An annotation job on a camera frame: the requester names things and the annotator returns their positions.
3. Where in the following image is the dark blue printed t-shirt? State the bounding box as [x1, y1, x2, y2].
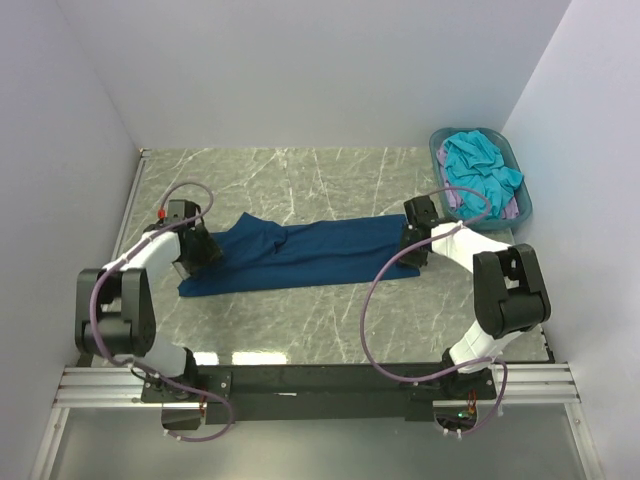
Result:
[178, 213, 406, 298]

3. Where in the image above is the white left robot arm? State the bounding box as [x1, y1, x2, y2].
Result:
[74, 199, 222, 402]

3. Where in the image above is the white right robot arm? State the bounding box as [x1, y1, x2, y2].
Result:
[399, 196, 551, 399]

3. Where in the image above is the turquoise t-shirt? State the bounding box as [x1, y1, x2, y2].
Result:
[443, 128, 525, 220]

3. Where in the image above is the teal plastic laundry basket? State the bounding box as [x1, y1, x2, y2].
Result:
[429, 127, 533, 231]

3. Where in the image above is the black base crossbar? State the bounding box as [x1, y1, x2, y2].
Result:
[140, 362, 501, 431]

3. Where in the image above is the aluminium frame rail left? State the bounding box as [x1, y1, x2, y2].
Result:
[79, 147, 152, 357]

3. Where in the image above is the aluminium frame rail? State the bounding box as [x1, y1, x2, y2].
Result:
[53, 363, 580, 408]
[79, 147, 152, 357]

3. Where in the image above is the aluminium frame rail front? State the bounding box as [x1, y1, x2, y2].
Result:
[53, 363, 580, 408]

